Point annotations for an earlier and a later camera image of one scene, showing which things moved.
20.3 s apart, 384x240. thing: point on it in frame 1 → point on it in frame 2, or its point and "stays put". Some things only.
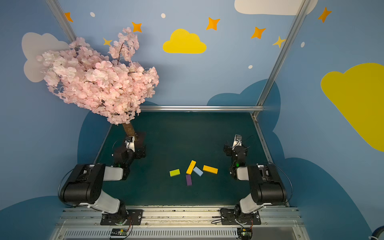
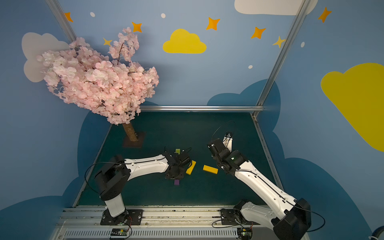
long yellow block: (191, 167) stays put
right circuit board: (245, 233) stays put
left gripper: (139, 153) → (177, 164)
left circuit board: (119, 232) stays put
